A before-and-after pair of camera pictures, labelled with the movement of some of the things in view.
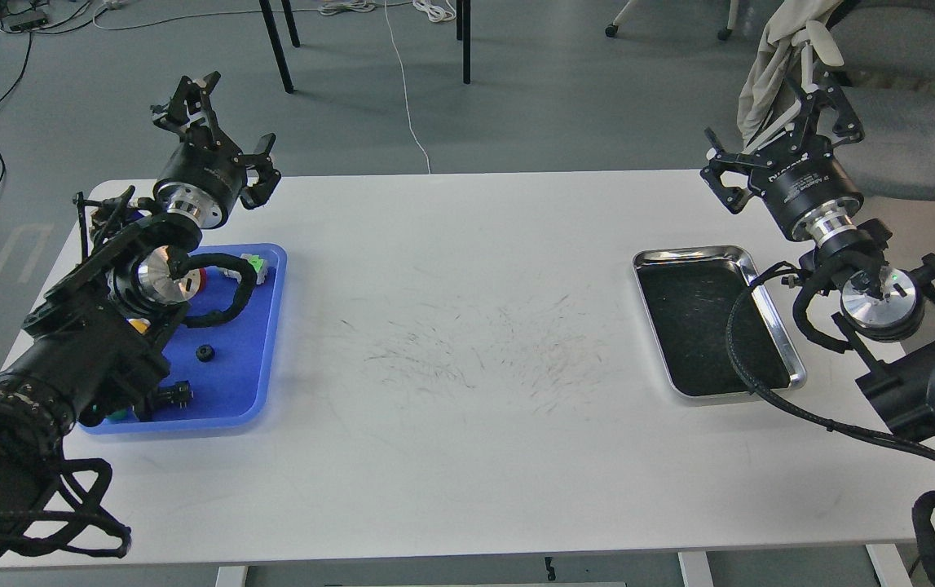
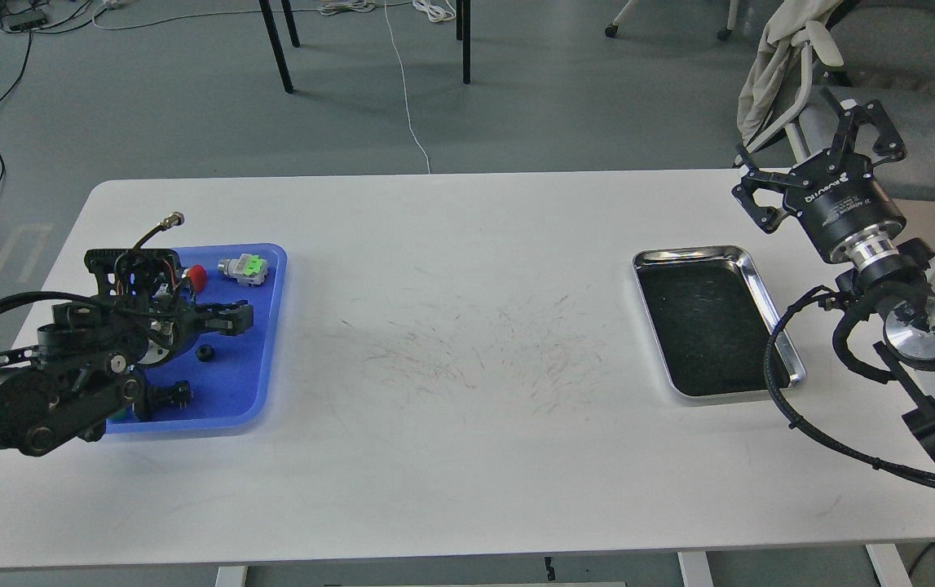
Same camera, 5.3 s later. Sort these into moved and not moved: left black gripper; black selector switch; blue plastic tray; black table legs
Moved: left black gripper
Not moved: black selector switch; blue plastic tray; black table legs
